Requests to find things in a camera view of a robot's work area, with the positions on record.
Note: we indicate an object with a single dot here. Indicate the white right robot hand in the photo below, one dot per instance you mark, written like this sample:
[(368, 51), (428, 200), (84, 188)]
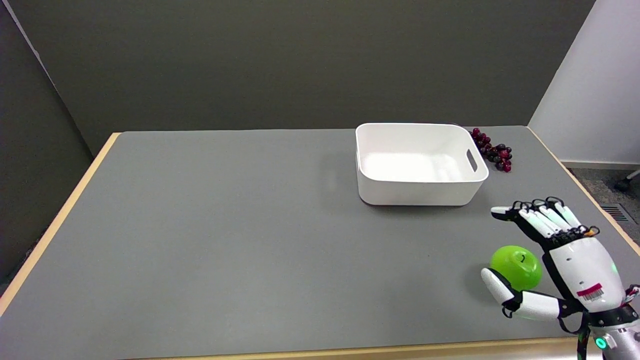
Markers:
[(582, 272)]

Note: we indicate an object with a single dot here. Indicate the green apple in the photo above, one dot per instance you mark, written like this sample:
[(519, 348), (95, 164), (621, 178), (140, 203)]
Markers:
[(515, 265)]

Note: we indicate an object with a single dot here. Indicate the floor vent grille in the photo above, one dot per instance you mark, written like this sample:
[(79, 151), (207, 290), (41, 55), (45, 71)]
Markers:
[(616, 213)]

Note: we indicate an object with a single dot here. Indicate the black chair caster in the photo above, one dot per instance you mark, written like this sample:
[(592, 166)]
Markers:
[(624, 184)]

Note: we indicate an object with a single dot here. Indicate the dark red grape bunch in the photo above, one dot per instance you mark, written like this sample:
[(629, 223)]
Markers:
[(495, 150)]

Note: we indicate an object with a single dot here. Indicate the white plastic storage bin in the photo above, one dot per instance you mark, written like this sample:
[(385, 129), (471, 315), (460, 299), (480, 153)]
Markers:
[(415, 165)]

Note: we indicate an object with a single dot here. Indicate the grey table mat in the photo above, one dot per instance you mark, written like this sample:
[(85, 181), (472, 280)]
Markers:
[(225, 240)]

